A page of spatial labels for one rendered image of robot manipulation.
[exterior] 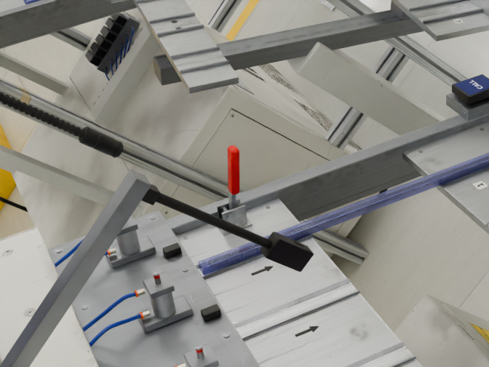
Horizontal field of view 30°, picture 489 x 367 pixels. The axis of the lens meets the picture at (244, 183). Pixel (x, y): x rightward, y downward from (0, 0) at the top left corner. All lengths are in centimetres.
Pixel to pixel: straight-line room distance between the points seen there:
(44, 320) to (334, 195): 54
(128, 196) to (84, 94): 180
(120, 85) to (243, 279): 130
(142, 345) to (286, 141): 127
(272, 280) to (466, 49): 150
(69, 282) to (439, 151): 62
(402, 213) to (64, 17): 102
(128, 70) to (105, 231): 156
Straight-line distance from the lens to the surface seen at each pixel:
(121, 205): 70
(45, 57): 442
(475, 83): 126
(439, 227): 226
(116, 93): 227
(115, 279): 97
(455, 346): 136
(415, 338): 141
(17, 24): 177
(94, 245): 71
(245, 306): 100
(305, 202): 116
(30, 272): 98
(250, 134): 205
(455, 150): 121
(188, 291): 93
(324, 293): 100
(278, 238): 79
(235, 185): 106
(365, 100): 153
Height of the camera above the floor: 170
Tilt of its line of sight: 37 degrees down
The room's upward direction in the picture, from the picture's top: 65 degrees counter-clockwise
